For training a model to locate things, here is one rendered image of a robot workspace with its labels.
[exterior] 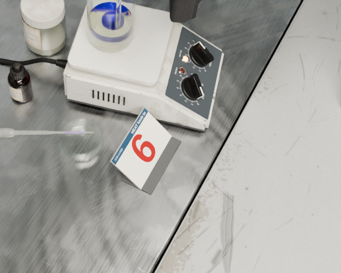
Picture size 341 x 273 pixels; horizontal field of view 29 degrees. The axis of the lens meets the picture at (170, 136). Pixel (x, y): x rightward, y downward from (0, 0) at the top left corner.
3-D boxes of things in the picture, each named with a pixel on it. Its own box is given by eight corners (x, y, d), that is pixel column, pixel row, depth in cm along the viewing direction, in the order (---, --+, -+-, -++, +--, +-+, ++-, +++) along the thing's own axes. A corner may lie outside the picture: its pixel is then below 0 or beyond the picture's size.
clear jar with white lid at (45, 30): (53, 18, 99) (50, -20, 92) (74, 45, 97) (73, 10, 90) (17, 34, 97) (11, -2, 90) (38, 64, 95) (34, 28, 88)
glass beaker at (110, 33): (93, 61, 86) (93, 19, 78) (79, 23, 88) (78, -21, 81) (145, 50, 87) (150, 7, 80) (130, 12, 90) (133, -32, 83)
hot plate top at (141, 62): (175, 17, 91) (176, 13, 90) (156, 88, 85) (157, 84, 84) (90, -3, 91) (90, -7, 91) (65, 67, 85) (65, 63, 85)
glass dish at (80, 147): (53, 151, 88) (52, 143, 86) (73, 119, 91) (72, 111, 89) (90, 168, 87) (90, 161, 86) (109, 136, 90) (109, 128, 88)
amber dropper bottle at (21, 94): (26, 81, 93) (21, 51, 87) (37, 97, 92) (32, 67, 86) (6, 91, 92) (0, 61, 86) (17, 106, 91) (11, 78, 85)
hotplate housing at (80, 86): (221, 60, 98) (231, 26, 91) (205, 136, 92) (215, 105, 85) (74, 26, 98) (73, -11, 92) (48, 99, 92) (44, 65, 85)
